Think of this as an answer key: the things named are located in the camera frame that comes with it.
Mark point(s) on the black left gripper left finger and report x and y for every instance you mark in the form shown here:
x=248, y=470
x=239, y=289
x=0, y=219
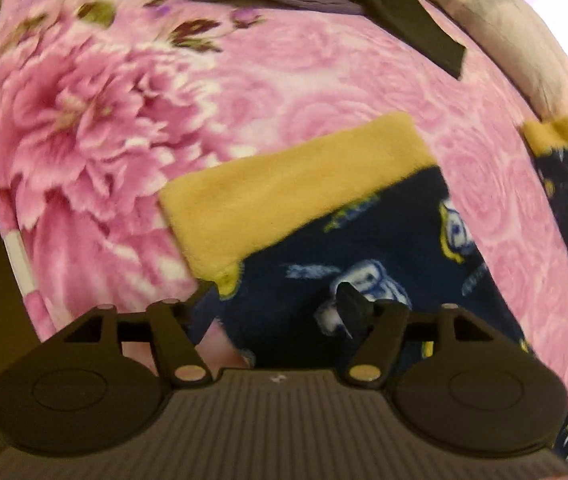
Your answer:
x=102, y=379

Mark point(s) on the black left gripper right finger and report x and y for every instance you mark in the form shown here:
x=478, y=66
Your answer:
x=451, y=377

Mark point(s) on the navy patterned fleece pajama pants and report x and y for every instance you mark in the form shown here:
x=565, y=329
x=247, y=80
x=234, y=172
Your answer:
x=276, y=234

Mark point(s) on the pink floral bed blanket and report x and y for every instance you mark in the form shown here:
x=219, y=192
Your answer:
x=103, y=101

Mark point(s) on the folded beige grey quilt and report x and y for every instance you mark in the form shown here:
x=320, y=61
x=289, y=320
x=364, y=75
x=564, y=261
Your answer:
x=518, y=40

